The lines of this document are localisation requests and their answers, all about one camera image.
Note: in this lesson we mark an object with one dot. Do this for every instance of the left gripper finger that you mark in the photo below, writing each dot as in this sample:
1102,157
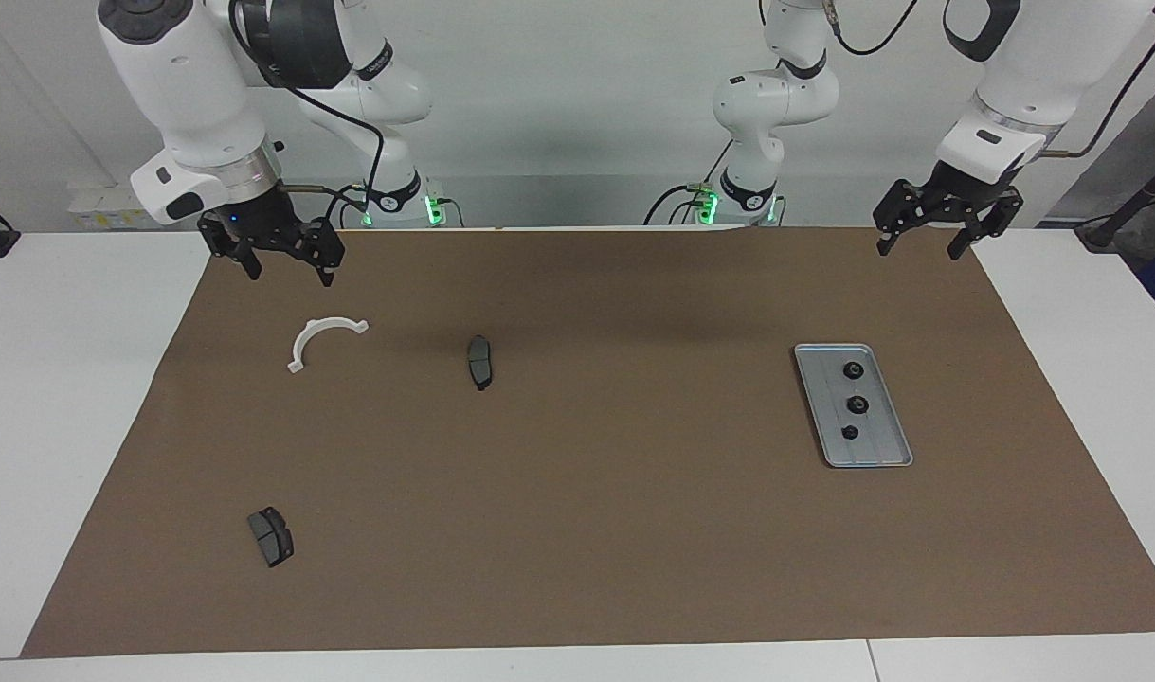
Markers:
892,220
980,232

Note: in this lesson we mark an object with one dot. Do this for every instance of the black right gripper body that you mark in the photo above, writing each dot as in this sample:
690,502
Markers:
255,223

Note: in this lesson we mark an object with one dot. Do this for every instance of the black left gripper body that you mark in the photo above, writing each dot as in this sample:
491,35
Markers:
961,194

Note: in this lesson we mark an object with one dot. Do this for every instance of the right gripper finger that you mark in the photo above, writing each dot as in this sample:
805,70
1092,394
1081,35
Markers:
328,251
248,258

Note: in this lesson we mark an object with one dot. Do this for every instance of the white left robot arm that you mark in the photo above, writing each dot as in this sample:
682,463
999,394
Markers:
1022,95

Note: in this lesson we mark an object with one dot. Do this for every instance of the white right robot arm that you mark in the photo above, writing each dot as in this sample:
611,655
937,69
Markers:
189,85

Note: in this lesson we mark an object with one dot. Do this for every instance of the silver metal tray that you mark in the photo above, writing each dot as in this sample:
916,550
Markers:
880,445

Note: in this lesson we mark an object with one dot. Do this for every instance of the black stand pole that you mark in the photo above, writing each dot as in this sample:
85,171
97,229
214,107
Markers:
1122,213

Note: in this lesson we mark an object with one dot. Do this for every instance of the dark grey brake pad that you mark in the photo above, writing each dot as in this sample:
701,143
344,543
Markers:
272,538
480,362

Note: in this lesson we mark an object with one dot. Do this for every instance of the brown table mat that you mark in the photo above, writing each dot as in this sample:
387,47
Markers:
586,530

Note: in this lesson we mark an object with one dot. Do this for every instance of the white curved plastic bracket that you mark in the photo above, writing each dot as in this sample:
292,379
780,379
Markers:
304,339

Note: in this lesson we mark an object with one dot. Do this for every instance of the white wall socket box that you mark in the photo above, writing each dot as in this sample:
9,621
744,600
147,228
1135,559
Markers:
103,208

